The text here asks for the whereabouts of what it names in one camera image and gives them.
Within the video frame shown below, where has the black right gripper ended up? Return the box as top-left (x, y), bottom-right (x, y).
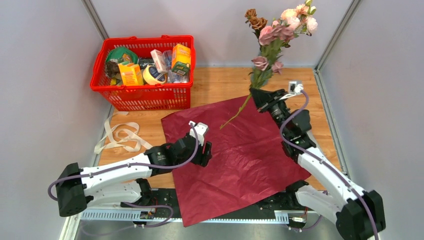
top-left (249, 87), bottom-right (290, 138)

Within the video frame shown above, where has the white printed ribbon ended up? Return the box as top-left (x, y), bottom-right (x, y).
top-left (93, 111), bottom-right (153, 155)

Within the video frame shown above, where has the pink flower stem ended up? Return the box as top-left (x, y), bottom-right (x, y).
top-left (258, 20), bottom-right (282, 46)

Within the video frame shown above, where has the mauve flower stem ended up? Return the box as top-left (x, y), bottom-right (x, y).
top-left (219, 24), bottom-right (296, 130)

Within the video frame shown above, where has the dark red wrapping paper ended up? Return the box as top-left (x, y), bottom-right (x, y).
top-left (161, 96), bottom-right (310, 227)

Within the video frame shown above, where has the pink flower bouquet brown wrap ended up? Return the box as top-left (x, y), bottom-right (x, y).
top-left (244, 0), bottom-right (318, 39)

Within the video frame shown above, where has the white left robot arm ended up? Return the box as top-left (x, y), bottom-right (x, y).
top-left (47, 131), bottom-right (212, 217)

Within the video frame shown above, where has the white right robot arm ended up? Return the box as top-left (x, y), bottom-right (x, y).
top-left (249, 84), bottom-right (386, 240)

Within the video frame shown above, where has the teal ceramic vase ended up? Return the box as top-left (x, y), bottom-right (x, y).
top-left (250, 57), bottom-right (275, 88)

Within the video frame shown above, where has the red plastic shopping basket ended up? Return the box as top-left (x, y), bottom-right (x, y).
top-left (90, 35), bottom-right (196, 111)

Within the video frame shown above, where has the clear plastic bottle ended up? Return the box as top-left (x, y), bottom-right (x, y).
top-left (162, 50), bottom-right (189, 84)

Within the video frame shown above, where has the yellow tape roll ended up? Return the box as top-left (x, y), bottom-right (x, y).
top-left (142, 64), bottom-right (167, 86)

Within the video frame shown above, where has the orange green box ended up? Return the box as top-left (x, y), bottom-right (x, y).
top-left (171, 43), bottom-right (192, 76)

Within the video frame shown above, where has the orange juice carton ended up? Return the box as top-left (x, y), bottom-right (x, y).
top-left (118, 61), bottom-right (144, 86)

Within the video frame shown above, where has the white small box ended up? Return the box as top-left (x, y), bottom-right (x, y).
top-left (150, 49), bottom-right (168, 74)

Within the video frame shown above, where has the green snack bag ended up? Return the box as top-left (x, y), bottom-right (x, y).
top-left (105, 46), bottom-right (139, 64)

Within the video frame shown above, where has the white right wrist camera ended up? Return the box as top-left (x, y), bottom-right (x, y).
top-left (280, 80), bottom-right (304, 100)

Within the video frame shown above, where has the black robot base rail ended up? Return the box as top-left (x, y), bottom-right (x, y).
top-left (80, 188), bottom-right (315, 224)

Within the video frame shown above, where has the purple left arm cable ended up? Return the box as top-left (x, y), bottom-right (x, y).
top-left (47, 124), bottom-right (201, 229)

